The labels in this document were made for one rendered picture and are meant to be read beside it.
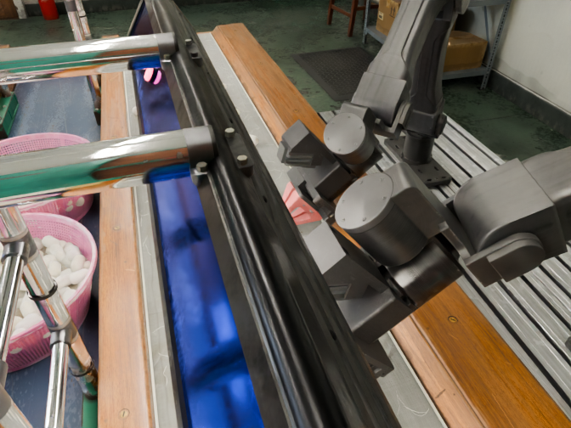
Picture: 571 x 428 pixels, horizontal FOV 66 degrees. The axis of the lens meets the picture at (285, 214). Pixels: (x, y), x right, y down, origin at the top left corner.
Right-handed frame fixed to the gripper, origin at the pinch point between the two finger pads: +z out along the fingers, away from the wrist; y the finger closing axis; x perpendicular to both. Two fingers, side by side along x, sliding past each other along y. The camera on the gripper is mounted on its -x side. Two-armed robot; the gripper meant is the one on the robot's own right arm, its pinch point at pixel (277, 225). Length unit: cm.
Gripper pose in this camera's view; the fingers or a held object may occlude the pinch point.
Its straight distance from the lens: 71.1
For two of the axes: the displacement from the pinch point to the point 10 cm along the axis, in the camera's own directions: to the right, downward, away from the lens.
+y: 3.0, 6.0, -7.4
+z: -7.3, 6.5, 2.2
